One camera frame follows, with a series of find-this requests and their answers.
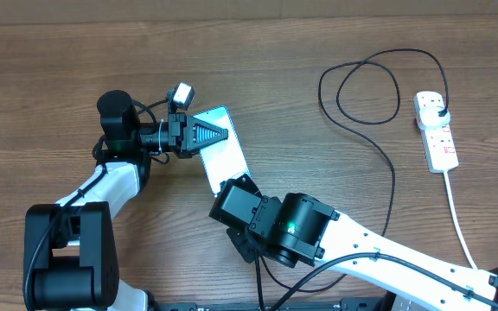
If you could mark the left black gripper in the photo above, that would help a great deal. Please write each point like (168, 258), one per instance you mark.
(183, 134)

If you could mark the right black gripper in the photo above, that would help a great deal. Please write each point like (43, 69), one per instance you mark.
(250, 247)

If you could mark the Samsung Galaxy smartphone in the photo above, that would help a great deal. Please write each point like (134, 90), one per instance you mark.
(223, 160)

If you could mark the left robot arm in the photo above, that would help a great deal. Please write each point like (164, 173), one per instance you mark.
(70, 260)

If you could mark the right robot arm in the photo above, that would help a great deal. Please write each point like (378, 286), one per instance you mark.
(301, 229)

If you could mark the white charger adapter plug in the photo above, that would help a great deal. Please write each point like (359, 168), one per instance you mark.
(432, 117)

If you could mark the white power strip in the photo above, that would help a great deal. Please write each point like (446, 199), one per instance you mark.
(440, 151)

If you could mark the cardboard backdrop panel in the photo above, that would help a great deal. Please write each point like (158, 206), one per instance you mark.
(22, 12)

